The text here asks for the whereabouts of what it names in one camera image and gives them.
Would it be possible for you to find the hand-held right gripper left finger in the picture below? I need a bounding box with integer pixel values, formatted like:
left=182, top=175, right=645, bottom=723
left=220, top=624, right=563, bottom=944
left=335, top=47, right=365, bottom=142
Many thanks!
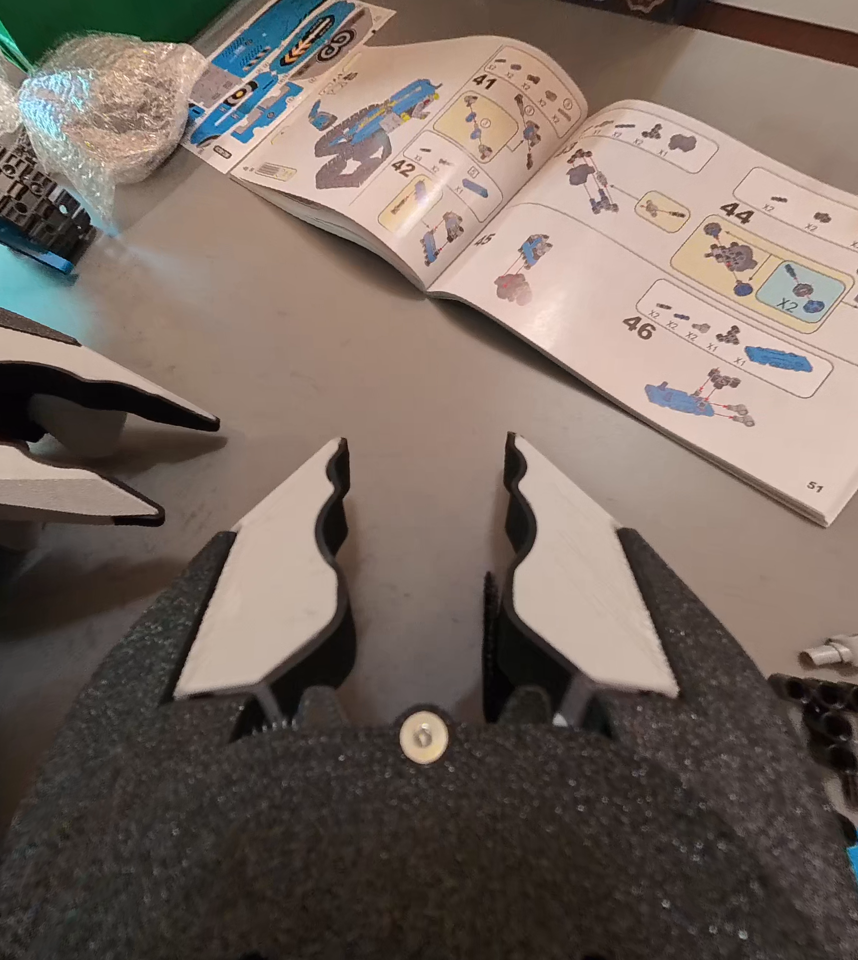
left=174, top=438, right=358, bottom=723

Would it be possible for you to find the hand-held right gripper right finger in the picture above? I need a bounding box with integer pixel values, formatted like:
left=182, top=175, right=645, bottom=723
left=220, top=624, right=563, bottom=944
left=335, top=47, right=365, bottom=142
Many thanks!
left=481, top=432, right=681, bottom=725

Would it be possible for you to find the dark blue toy box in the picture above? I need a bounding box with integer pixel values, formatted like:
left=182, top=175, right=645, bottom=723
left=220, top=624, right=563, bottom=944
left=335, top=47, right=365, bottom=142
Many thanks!
left=571, top=0, right=709, bottom=25

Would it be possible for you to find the pile of small building parts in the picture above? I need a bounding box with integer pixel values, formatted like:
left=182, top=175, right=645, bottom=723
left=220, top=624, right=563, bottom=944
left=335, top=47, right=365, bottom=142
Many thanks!
left=766, top=633, right=858, bottom=820

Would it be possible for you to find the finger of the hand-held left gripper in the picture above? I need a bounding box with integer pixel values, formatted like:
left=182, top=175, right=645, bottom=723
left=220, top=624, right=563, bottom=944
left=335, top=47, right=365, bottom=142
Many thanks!
left=0, top=437, right=167, bottom=528
left=0, top=317, right=221, bottom=462

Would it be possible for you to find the blue sticker sheet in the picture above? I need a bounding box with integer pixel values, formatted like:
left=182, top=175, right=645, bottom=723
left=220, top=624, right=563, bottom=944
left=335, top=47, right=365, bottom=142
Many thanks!
left=189, top=0, right=398, bottom=156

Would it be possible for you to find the large green bin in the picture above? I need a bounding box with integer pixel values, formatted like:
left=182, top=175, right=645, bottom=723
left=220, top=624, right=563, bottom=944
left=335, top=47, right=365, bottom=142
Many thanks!
left=0, top=0, right=265, bottom=70

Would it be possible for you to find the instruction booklet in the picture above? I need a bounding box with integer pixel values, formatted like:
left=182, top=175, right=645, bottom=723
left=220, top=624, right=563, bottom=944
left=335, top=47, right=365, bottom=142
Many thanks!
left=232, top=36, right=858, bottom=528

